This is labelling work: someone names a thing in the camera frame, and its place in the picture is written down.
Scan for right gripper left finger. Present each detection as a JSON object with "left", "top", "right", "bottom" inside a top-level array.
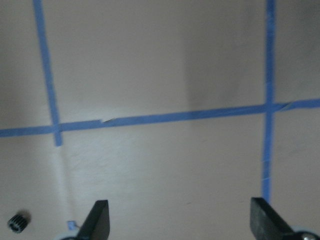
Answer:
[{"left": 75, "top": 200, "right": 110, "bottom": 240}]

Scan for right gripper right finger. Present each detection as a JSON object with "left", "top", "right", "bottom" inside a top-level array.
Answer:
[{"left": 250, "top": 197, "right": 300, "bottom": 240}]

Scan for small black bearing gear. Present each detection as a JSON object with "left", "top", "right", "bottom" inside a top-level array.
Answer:
[{"left": 7, "top": 212, "right": 31, "bottom": 234}]

